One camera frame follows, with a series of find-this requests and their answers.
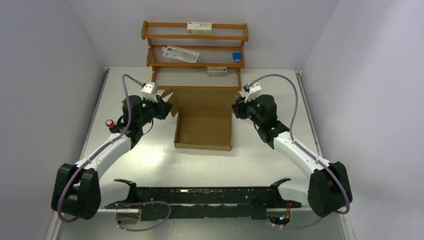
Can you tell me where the clear plastic blister package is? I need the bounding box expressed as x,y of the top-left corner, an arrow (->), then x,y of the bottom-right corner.
161,45 -> 200,63

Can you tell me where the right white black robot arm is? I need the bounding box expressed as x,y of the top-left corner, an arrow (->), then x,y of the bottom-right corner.
231,94 -> 353,218

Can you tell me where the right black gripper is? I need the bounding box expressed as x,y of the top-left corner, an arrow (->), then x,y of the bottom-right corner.
231,92 -> 264,127

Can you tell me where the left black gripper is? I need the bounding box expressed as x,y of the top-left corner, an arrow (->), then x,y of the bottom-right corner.
136,93 -> 173,127

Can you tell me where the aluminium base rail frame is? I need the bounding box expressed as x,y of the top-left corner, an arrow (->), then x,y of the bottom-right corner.
54,187 -> 347,221

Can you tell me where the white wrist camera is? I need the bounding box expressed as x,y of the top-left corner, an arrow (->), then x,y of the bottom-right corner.
140,82 -> 159,103
244,82 -> 262,103

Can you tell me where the brown cardboard box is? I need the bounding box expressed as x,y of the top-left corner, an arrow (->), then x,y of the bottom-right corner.
161,87 -> 241,152

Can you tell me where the small white red box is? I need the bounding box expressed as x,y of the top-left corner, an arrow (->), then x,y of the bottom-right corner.
206,66 -> 228,77

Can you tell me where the wooden three-tier shelf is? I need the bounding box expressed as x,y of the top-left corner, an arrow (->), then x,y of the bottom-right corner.
140,21 -> 249,90

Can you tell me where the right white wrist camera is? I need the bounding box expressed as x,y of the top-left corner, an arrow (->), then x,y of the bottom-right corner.
244,82 -> 262,103

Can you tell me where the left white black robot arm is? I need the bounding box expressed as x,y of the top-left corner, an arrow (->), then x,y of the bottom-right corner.
51,95 -> 174,223

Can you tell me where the small blue object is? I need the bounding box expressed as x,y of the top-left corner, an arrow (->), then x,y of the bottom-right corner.
232,52 -> 243,62

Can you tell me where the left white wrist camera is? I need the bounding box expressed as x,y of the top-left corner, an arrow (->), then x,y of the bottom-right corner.
140,82 -> 159,103

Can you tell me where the white green box top shelf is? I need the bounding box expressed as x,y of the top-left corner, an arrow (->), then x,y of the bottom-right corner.
186,21 -> 213,36

